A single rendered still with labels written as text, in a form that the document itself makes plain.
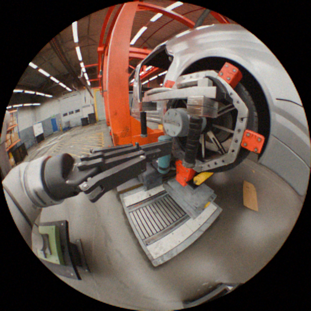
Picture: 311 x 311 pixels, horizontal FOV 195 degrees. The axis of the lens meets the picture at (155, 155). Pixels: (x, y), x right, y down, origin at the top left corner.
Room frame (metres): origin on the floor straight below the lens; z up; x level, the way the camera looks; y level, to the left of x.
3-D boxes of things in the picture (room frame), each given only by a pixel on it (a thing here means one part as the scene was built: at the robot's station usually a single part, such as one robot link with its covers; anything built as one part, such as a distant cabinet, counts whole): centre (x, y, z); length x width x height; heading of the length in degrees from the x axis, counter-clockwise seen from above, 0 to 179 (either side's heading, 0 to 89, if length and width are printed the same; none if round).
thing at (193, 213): (0.58, -0.37, 0.13); 0.50 x 0.36 x 0.10; 31
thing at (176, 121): (0.46, -0.16, 0.85); 0.21 x 0.14 x 0.14; 121
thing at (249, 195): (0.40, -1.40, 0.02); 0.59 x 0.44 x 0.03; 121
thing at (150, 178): (0.74, -0.03, 0.26); 0.42 x 0.18 x 0.35; 121
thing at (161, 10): (1.47, -0.86, 2.55); 2.58 x 0.12 x 0.40; 121
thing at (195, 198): (0.58, -0.37, 0.32); 0.40 x 0.30 x 0.28; 31
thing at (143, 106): (0.54, 0.04, 0.93); 0.09 x 0.05 x 0.05; 121
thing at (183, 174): (0.51, -0.25, 0.48); 0.16 x 0.12 x 0.17; 121
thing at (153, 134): (0.94, 0.02, 0.69); 0.52 x 0.17 x 0.35; 121
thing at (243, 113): (0.49, -0.22, 0.85); 0.54 x 0.07 x 0.54; 31
